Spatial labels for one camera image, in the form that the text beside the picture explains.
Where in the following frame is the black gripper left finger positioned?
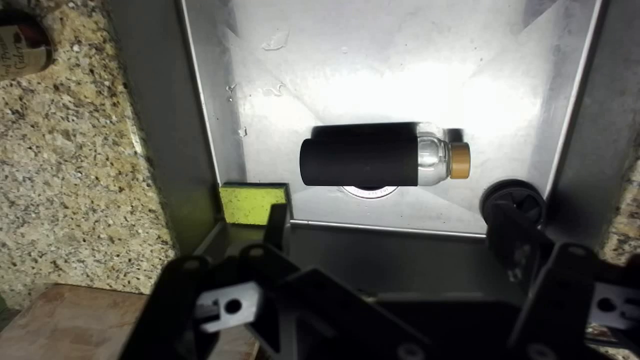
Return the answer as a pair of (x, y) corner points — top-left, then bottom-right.
(119, 203), (304, 360)

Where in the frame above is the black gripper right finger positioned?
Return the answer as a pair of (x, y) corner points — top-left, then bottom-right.
(489, 201), (640, 360)

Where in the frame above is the glass bottle with black sleeve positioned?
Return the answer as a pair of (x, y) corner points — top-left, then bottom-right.
(298, 120), (475, 191)

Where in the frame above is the black sink stopper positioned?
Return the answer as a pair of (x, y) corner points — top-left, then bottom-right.
(480, 179), (548, 233)

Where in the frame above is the stainless steel sink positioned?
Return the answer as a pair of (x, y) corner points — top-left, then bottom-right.
(99, 0), (640, 308)

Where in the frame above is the yellow green sponge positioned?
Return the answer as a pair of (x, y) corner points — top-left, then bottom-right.
(219, 181), (293, 229)

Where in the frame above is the wooden cutting board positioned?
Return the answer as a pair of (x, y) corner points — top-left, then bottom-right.
(0, 283), (263, 360)

